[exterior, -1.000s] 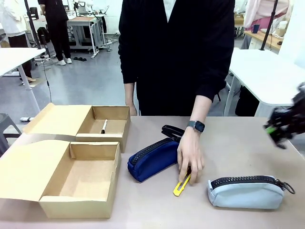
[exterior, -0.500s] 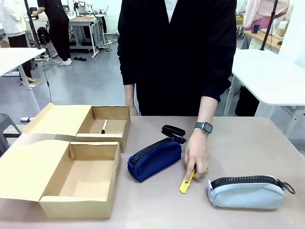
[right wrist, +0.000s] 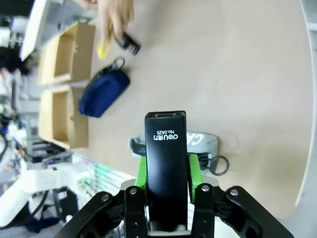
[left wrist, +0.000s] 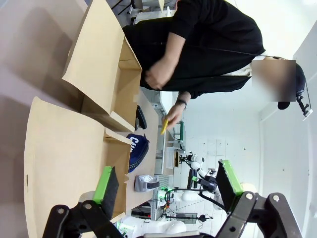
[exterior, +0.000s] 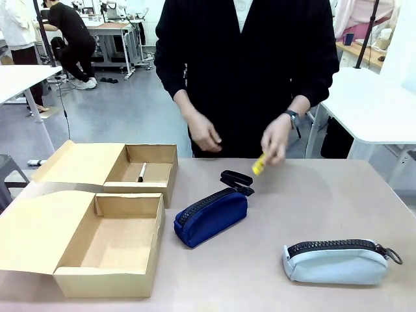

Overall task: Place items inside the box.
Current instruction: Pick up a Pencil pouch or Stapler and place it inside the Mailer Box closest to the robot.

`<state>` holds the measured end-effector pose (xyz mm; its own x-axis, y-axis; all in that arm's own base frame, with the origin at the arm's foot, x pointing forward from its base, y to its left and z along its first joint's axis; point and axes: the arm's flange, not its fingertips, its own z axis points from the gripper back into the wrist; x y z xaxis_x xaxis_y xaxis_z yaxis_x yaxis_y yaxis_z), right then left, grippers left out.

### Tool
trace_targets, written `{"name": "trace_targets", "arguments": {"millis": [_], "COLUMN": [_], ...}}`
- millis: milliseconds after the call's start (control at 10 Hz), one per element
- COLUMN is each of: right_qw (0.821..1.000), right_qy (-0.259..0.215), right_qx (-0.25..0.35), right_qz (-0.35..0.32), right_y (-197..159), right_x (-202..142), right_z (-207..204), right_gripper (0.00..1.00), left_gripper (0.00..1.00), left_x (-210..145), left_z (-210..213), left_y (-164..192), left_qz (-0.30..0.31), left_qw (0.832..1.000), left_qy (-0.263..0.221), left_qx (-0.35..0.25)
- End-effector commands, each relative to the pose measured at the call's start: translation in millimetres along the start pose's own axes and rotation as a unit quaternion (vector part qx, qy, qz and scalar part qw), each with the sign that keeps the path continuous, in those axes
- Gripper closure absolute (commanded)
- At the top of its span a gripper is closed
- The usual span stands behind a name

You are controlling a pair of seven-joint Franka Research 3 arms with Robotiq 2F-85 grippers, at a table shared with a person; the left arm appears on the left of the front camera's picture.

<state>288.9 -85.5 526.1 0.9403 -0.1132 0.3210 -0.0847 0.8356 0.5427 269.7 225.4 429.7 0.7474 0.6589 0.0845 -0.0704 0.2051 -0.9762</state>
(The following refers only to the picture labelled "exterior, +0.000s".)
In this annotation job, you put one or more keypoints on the bystander in pink clothes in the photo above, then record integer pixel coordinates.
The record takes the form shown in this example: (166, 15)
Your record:
(357, 16)

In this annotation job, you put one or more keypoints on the person left hand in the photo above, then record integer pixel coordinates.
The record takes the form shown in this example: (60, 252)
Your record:
(274, 138)

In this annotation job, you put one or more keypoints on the cardboard box holding marker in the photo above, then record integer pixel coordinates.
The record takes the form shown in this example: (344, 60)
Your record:
(84, 162)

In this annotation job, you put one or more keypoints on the black bag under table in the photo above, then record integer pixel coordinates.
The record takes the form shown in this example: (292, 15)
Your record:
(336, 138)

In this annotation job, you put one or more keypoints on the navy blue pencil case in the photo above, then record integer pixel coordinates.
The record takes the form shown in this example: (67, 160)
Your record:
(211, 217)

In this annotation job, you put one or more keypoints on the black tripod pole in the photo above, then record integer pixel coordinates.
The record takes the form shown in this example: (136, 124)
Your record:
(45, 35)

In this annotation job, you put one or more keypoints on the white table with round legs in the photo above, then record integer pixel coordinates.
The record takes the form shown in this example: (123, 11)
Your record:
(22, 79)

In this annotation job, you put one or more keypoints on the black stapler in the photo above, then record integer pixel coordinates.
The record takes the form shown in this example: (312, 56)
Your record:
(235, 177)

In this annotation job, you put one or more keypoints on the grey workbench with wooden top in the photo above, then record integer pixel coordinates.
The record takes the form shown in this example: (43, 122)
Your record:
(113, 35)

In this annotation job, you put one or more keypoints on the person black sweater torso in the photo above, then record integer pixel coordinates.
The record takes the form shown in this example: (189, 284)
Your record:
(247, 81)

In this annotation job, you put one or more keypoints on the white power strip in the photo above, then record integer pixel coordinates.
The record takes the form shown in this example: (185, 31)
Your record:
(37, 162)

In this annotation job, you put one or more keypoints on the light blue pencil case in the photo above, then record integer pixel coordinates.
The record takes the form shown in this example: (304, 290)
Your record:
(334, 265)

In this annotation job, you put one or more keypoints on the yellow glue stick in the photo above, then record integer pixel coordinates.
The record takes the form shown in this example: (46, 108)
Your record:
(259, 165)

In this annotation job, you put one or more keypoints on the wooden desk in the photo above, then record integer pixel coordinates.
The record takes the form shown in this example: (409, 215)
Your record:
(364, 53)

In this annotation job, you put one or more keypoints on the person right forearm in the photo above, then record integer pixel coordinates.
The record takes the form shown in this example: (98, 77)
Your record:
(177, 87)

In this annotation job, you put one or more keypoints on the black items on floor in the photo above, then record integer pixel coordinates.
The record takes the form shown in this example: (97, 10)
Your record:
(110, 80)

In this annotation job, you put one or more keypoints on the grey plastic stool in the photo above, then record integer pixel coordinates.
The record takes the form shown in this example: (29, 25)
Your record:
(9, 182)

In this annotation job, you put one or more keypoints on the bystander in black clothes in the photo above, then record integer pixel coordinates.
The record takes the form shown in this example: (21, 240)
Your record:
(73, 35)

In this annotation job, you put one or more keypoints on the white black marker pen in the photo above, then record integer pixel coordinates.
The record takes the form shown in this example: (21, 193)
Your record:
(142, 172)

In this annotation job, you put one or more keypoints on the person left forearm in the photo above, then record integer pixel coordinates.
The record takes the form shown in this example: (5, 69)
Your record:
(313, 87)

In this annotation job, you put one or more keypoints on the bystander in white jacket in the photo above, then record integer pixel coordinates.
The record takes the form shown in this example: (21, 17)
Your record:
(16, 29)

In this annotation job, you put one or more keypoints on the black wristwatch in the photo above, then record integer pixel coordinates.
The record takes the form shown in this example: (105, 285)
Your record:
(293, 117)

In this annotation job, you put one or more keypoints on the larger open cardboard box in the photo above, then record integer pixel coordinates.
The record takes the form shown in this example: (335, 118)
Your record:
(48, 234)

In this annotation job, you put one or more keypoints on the black backpack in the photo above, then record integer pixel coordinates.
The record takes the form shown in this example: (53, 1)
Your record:
(58, 47)

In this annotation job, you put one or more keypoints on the person right hand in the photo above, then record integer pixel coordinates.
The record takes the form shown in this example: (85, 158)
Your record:
(203, 131)

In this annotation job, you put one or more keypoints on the white table with square legs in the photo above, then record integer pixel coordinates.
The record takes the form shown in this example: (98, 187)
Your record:
(370, 104)

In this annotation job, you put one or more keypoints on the thin black stand pole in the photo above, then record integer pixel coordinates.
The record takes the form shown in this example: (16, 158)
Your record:
(367, 35)

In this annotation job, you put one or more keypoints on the dark blue cup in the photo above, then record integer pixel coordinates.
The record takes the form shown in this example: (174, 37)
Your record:
(349, 39)

